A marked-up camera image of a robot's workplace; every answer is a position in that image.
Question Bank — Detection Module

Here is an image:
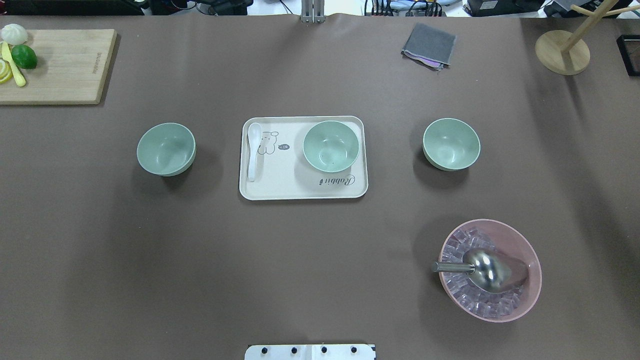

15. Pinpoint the lemon slice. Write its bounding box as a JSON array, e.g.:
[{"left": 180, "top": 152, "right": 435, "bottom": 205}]
[{"left": 0, "top": 59, "right": 13, "bottom": 84}]

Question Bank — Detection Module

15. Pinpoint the yellow plastic knife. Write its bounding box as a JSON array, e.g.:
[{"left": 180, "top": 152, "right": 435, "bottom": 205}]
[{"left": 1, "top": 41, "right": 26, "bottom": 87}]

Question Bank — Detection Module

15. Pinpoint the white ceramic spoon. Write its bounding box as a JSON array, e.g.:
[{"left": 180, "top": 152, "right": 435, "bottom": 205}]
[{"left": 247, "top": 121, "right": 263, "bottom": 182}]

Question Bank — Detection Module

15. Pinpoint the metal ice scoop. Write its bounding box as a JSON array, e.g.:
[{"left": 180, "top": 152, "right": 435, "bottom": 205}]
[{"left": 430, "top": 247, "right": 529, "bottom": 294}]

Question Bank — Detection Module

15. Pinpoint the aluminium camera post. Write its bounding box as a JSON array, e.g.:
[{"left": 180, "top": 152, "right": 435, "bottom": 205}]
[{"left": 300, "top": 0, "right": 326, "bottom": 24}]

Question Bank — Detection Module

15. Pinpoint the green bowl on tray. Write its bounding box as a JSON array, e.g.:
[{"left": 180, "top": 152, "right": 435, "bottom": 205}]
[{"left": 302, "top": 120, "right": 361, "bottom": 173}]

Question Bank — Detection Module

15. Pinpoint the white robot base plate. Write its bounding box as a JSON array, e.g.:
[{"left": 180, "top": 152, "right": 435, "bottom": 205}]
[{"left": 244, "top": 343, "right": 377, "bottom": 360}]

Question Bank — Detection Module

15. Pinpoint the grey purple folded cloth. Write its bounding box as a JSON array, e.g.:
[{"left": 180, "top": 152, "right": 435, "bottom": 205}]
[{"left": 401, "top": 23, "right": 458, "bottom": 71}]

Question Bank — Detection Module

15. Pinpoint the green bowl robot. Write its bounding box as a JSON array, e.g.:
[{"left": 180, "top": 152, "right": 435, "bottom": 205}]
[
  {"left": 422, "top": 118, "right": 482, "bottom": 172},
  {"left": 135, "top": 122, "right": 197, "bottom": 177}
]

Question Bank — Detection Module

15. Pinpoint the pink bowl with ice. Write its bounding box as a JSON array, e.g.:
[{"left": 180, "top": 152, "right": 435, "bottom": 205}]
[{"left": 438, "top": 219, "right": 542, "bottom": 323}]

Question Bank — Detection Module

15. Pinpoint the dark wooden box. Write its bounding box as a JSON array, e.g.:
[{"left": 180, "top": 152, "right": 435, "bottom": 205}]
[{"left": 616, "top": 34, "right": 640, "bottom": 76}]

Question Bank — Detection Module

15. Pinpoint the green lime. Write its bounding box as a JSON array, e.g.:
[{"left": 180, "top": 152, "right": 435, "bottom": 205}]
[{"left": 10, "top": 44, "right": 38, "bottom": 69}]

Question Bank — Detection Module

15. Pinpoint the wooden mug tree stand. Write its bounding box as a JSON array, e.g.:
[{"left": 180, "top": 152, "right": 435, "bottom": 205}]
[{"left": 534, "top": 0, "right": 640, "bottom": 76}]

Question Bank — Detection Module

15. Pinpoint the cream rabbit tray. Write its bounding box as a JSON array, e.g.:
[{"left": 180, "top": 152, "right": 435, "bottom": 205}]
[{"left": 238, "top": 115, "right": 369, "bottom": 201}]

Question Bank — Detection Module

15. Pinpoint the wooden cutting board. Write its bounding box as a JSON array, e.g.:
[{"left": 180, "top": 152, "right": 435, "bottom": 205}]
[{"left": 0, "top": 29, "right": 117, "bottom": 105}]

